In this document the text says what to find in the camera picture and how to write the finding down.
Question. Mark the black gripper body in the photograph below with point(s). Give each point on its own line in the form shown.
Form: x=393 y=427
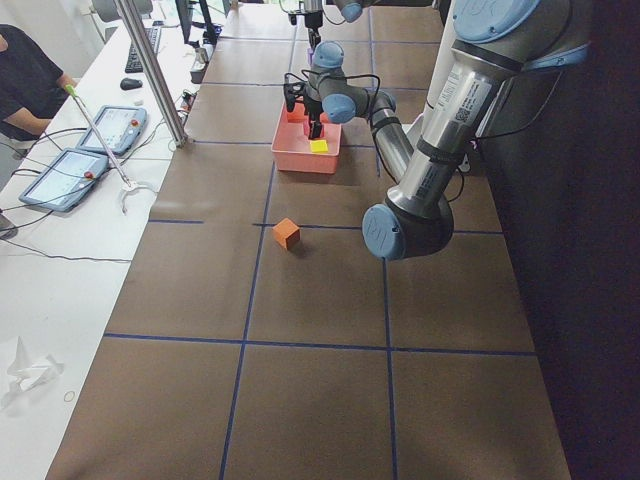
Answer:
x=313 y=21
x=313 y=108

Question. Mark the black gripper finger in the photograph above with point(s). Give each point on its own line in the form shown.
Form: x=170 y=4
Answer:
x=314 y=38
x=315 y=126
x=290 y=101

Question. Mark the yellow foam block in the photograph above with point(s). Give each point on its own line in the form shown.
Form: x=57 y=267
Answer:
x=318 y=146

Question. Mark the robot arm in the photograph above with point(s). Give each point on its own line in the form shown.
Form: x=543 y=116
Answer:
x=350 y=10
x=493 y=42

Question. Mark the pink plastic bin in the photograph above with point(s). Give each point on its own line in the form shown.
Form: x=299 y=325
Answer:
x=290 y=145

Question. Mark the orange foam block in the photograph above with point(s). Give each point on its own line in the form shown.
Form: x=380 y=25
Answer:
x=286 y=233

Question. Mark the black computer mouse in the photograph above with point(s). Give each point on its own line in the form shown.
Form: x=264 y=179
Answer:
x=128 y=84

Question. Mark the upper teach pendant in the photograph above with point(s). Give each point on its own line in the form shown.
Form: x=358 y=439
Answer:
x=120 y=126

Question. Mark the teach pendant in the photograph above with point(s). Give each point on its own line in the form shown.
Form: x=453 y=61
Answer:
x=120 y=126
x=66 y=181

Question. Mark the reacher grabber stick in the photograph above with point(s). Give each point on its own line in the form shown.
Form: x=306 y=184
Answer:
x=130 y=186

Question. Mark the lower teach pendant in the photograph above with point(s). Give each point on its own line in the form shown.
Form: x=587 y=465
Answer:
x=66 y=181

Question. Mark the person in black shirt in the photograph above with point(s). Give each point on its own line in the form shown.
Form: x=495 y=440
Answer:
x=33 y=87

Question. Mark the crumpled white paper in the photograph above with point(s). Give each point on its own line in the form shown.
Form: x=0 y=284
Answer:
x=21 y=374

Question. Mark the aluminium frame post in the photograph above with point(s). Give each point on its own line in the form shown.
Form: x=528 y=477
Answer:
x=131 y=18

